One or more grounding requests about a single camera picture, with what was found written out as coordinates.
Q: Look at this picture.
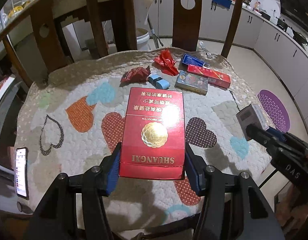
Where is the grey small box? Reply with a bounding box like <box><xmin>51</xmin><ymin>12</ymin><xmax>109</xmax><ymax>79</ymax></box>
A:
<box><xmin>236</xmin><ymin>103</ymin><xmax>269</xmax><ymax>141</ymax></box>

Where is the red Shuangxi cigarette box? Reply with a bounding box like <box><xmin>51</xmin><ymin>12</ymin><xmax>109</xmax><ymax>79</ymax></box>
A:
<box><xmin>119</xmin><ymin>87</ymin><xmax>185</xmax><ymax>180</ymax></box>

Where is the long red cigarette box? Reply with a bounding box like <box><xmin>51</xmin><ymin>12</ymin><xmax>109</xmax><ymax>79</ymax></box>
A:
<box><xmin>187</xmin><ymin>64</ymin><xmax>231</xmax><ymax>89</ymax></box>

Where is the cartoon playing card box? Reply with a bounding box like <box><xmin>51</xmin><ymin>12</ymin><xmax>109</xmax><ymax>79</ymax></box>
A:
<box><xmin>175</xmin><ymin>70</ymin><xmax>208</xmax><ymax>95</ymax></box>

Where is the dark red wrapper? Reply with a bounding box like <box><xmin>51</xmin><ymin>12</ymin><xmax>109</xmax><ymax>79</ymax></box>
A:
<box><xmin>120</xmin><ymin>66</ymin><xmax>151</xmax><ymax>84</ymax></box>

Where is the blue medicine box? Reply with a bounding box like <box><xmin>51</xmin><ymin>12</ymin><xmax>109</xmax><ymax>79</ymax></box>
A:
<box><xmin>181</xmin><ymin>53</ymin><xmax>210</xmax><ymax>68</ymax></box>

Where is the red plastic wrapper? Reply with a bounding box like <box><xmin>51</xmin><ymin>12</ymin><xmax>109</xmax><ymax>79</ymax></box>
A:
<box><xmin>154</xmin><ymin>49</ymin><xmax>179</xmax><ymax>76</ymax></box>

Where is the purple plastic waste basket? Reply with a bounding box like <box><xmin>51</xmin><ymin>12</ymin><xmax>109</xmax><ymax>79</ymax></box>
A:
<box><xmin>258</xmin><ymin>89</ymin><xmax>291</xmax><ymax>132</ymax></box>

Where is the quilted heart pattern mat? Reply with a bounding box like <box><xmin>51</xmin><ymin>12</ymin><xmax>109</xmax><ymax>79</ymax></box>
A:
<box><xmin>15</xmin><ymin>47</ymin><xmax>273</xmax><ymax>231</ymax></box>

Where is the smartphone with lit screen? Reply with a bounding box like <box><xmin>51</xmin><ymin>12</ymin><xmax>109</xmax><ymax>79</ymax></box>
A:
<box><xmin>14</xmin><ymin>147</ymin><xmax>29</xmax><ymax>199</ymax></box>

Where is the black range hood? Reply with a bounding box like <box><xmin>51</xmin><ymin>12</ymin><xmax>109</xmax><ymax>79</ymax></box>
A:
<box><xmin>280</xmin><ymin>0</ymin><xmax>308</xmax><ymax>32</ymax></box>

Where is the white plastic bucket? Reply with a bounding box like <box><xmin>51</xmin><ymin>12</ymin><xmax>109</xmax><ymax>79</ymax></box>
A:
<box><xmin>136</xmin><ymin>28</ymin><xmax>150</xmax><ymax>51</ymax></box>

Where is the blue cloth on cabinet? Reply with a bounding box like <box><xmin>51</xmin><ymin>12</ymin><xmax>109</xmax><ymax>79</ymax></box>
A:
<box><xmin>211</xmin><ymin>0</ymin><xmax>232</xmax><ymax>10</ymax></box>

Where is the wooden chair backrest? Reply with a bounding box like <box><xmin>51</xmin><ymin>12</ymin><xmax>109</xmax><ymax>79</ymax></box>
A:
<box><xmin>0</xmin><ymin>0</ymin><xmax>243</xmax><ymax>87</ymax></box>

